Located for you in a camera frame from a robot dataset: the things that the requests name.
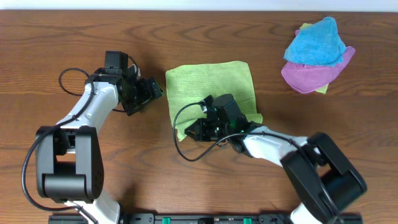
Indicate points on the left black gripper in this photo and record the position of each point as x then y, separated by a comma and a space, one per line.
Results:
148, 90

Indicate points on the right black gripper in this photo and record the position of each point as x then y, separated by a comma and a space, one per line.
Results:
200, 135

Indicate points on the green microfiber cloth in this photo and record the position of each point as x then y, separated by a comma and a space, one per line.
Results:
192, 83

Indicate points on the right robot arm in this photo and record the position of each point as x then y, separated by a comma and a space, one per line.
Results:
324, 179

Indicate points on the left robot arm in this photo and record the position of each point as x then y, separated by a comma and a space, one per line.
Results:
69, 166

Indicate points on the purple microfiber cloth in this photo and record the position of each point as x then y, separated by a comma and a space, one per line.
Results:
307, 78

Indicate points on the yellow-green cloth at bottom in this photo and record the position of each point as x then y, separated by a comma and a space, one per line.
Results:
323, 89

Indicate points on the blue microfiber cloth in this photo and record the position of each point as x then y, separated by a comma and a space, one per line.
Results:
318, 44

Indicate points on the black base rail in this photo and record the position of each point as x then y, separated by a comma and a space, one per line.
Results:
149, 218

